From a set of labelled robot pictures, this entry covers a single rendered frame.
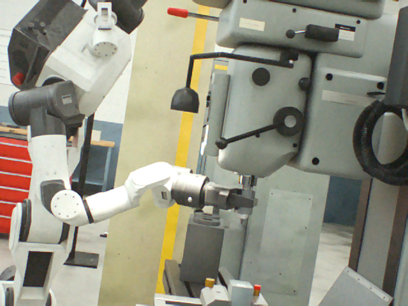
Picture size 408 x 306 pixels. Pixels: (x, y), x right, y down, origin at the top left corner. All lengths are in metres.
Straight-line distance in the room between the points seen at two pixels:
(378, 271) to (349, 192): 9.69
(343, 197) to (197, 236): 9.43
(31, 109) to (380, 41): 0.89
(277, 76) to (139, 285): 2.10
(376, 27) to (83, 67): 0.77
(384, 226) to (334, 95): 0.39
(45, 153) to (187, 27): 1.84
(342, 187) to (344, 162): 9.78
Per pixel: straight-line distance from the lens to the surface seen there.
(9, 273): 2.49
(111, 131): 10.55
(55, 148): 1.62
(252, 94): 1.49
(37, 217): 2.06
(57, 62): 1.72
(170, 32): 3.31
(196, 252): 1.99
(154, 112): 3.28
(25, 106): 1.67
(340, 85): 1.53
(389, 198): 1.69
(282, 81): 1.51
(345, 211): 11.40
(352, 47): 1.54
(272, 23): 1.49
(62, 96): 1.65
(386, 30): 1.59
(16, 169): 6.17
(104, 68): 1.75
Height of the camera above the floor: 1.42
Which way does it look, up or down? 3 degrees down
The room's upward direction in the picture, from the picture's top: 9 degrees clockwise
